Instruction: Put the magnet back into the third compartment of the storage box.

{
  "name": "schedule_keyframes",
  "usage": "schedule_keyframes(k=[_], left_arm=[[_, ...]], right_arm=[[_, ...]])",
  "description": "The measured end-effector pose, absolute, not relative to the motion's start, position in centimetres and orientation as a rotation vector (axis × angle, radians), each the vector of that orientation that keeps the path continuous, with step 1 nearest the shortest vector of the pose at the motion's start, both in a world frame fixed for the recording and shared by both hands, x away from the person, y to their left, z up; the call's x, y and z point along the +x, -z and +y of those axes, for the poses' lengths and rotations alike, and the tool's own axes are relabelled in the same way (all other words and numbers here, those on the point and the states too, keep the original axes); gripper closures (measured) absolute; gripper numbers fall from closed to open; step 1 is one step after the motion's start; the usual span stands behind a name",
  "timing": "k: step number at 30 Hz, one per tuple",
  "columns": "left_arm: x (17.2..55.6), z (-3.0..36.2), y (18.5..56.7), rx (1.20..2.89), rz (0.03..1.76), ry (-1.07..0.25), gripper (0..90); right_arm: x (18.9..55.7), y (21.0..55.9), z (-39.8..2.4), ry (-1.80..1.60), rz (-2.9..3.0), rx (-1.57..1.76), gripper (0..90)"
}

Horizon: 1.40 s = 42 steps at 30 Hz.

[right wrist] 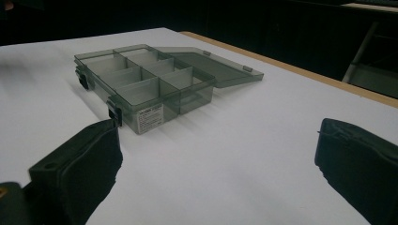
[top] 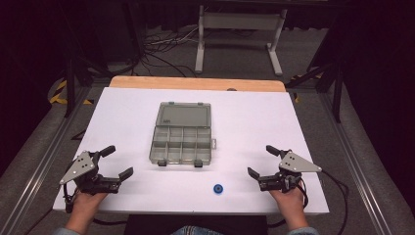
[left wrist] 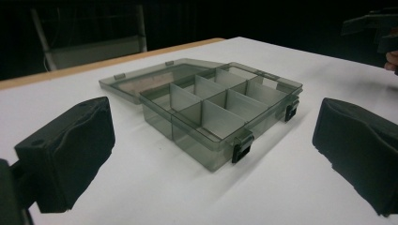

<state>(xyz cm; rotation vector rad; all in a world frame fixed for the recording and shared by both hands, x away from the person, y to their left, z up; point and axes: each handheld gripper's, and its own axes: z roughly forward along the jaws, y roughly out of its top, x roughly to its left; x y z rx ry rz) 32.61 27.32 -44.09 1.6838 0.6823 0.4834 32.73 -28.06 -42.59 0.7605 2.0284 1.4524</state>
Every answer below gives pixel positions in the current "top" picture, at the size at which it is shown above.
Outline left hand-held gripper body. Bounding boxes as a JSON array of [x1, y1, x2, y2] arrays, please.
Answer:
[[59, 150, 122, 196]]

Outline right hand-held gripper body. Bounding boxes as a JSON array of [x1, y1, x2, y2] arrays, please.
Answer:
[[257, 150, 323, 194]]

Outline clear plastic compartment box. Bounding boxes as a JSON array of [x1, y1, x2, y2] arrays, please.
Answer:
[[149, 101, 217, 168]]

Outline person's left hand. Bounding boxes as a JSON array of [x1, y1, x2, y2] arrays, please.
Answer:
[[69, 190, 110, 226]]

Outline person's right hand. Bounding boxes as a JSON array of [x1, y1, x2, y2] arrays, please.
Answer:
[[268, 185, 309, 226]]

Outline white table board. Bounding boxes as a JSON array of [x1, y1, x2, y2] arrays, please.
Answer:
[[52, 86, 330, 215]]

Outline black tripod stand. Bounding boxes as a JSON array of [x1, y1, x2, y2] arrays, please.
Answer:
[[64, 55, 112, 119], [287, 58, 346, 124]]

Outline wooden table top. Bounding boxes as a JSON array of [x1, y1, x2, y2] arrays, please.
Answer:
[[109, 75, 287, 93]]

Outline white metal stand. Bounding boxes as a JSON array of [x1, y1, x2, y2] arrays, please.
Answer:
[[194, 5, 288, 77]]

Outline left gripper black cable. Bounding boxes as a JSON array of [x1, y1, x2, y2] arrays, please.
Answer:
[[62, 182, 129, 227]]

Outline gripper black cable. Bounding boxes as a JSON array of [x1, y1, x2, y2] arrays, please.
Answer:
[[267, 168, 350, 235], [62, 182, 129, 227]]

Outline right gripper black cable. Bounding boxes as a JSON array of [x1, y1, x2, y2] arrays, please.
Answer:
[[267, 168, 350, 235]]

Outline bundle of floor cables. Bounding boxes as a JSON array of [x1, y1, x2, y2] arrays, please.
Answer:
[[107, 25, 258, 78]]

